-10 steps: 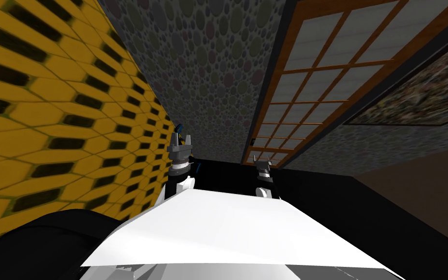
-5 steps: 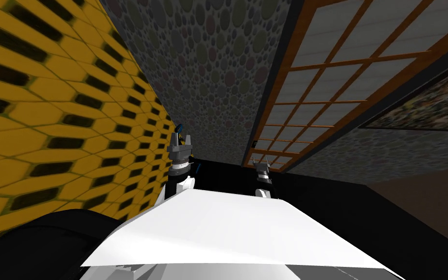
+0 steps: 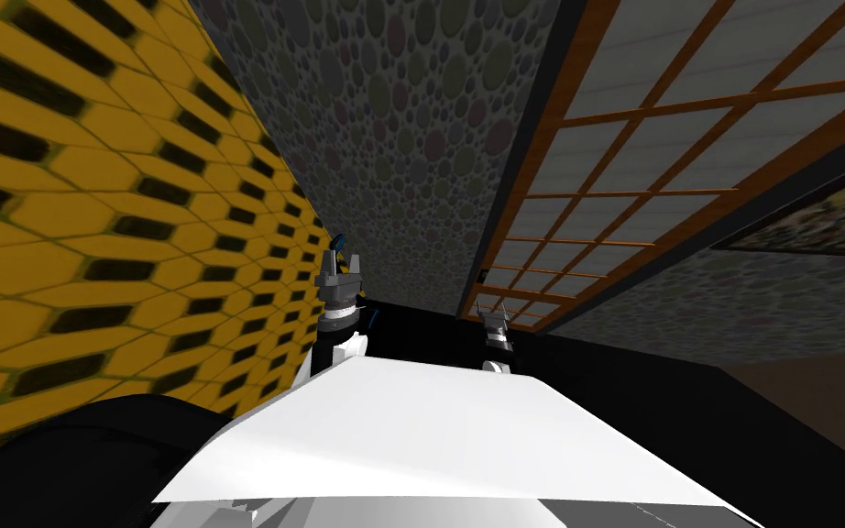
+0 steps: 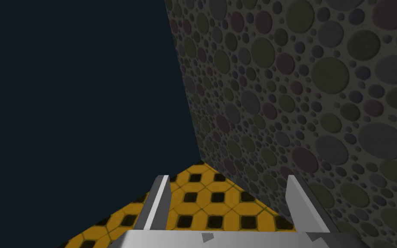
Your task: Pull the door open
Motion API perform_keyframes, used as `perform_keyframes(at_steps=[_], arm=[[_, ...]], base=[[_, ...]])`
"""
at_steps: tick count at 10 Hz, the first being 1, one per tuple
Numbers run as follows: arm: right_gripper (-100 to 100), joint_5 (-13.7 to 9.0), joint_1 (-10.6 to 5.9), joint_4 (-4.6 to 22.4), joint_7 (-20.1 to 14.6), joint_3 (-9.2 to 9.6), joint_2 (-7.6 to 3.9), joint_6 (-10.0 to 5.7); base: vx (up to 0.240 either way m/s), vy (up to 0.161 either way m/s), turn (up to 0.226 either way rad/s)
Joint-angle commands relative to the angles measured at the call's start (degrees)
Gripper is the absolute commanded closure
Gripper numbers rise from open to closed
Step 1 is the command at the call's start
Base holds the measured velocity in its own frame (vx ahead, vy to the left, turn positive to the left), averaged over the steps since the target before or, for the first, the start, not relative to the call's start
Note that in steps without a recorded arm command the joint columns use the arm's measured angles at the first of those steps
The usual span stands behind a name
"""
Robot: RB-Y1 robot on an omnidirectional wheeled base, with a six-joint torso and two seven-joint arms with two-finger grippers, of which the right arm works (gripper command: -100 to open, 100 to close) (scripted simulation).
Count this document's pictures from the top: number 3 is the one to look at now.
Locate wooden lattice door white panes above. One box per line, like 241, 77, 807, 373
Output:
457, 0, 845, 336

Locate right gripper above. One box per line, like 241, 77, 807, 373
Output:
477, 307, 510, 340

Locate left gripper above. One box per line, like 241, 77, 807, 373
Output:
313, 248, 364, 305

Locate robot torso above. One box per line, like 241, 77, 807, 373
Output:
149, 353, 767, 528

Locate dark framed wall picture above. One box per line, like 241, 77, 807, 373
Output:
710, 167, 845, 259

